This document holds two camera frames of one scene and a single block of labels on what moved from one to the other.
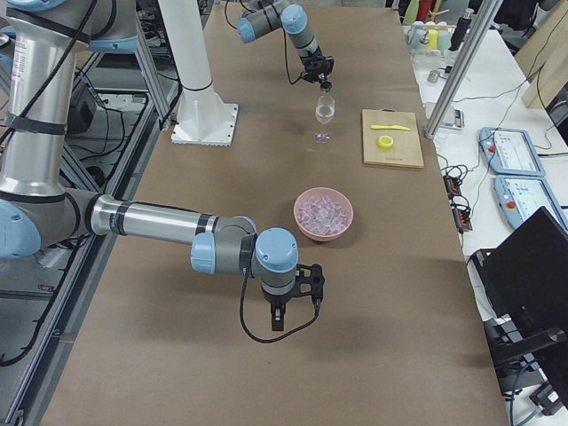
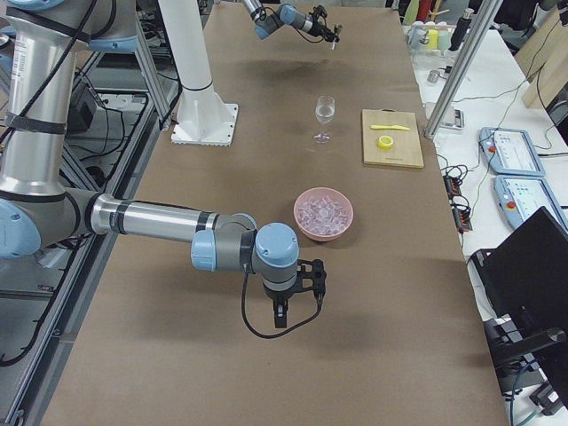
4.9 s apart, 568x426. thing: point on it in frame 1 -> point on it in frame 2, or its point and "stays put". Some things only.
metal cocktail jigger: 326,86 -> 336,31
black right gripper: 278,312 stays put
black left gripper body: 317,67 -> 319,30
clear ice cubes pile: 325,215 stays put
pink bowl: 322,214 stays put
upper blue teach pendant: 508,151 stays put
